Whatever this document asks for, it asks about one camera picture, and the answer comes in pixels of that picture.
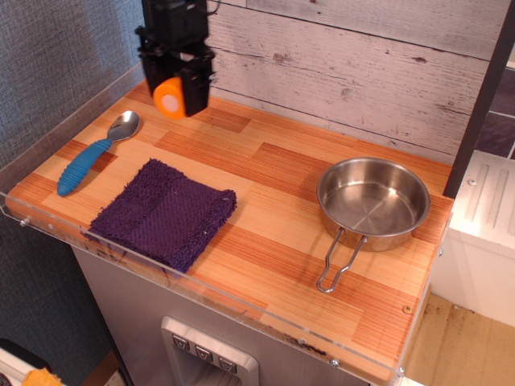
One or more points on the orange toy pineapple green top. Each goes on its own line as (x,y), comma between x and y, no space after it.
(169,100)

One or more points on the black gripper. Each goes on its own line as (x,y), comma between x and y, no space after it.
(173,42)

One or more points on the purple folded towel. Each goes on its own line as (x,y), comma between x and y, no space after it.
(164,215)

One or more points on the white cabinet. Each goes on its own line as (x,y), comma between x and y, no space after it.
(475,264)

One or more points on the silver dispenser panel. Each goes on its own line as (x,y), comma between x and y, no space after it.
(199,359)

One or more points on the blue handled metal spoon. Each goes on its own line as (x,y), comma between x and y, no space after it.
(125,126)

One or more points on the dark right wooden post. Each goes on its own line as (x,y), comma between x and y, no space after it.
(492,79)

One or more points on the small steel pan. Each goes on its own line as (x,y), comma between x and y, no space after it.
(369,204)

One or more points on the orange and black object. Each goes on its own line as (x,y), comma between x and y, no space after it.
(38,377)

